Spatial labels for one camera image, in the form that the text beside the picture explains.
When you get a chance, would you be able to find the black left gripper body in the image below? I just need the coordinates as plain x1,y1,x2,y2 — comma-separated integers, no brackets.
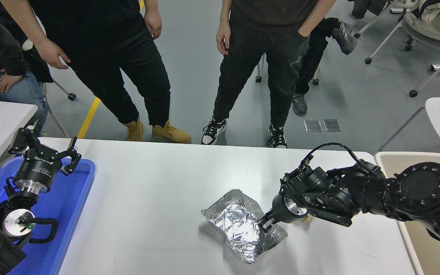
14,147,63,187

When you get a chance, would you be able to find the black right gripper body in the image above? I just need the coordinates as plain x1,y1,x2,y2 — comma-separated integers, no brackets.
272,194,307,224

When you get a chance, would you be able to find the crinkled foil tray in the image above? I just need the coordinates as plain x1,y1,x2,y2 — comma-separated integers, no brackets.
201,189,288,264

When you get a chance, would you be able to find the person's hand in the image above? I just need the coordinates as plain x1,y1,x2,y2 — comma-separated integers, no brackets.
0,73,25,94

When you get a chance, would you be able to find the person's right hand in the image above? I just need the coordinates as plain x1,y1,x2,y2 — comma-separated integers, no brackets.
37,38,71,70
216,21,231,56

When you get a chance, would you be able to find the person's left hand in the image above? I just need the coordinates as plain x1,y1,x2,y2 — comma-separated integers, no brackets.
145,10,162,40

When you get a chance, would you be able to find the blue plastic tray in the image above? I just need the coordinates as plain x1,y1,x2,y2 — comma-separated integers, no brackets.
0,157,96,275

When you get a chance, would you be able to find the wheeled chair with white back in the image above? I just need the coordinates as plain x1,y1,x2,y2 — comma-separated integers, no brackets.
23,36,78,138

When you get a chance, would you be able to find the metal floor plate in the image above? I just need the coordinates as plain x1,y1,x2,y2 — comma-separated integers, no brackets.
323,119,342,132
304,120,323,133

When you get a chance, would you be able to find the large pale plastic bin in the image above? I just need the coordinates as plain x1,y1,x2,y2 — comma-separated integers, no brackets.
374,152,440,275

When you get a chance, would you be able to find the dark bag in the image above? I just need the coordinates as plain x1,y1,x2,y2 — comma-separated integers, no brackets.
351,0,388,19

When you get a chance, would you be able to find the beige jacket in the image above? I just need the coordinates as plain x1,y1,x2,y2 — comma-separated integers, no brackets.
403,0,440,40

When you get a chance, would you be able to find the white frame wheeled chair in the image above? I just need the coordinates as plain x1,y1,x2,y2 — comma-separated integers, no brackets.
354,0,440,98

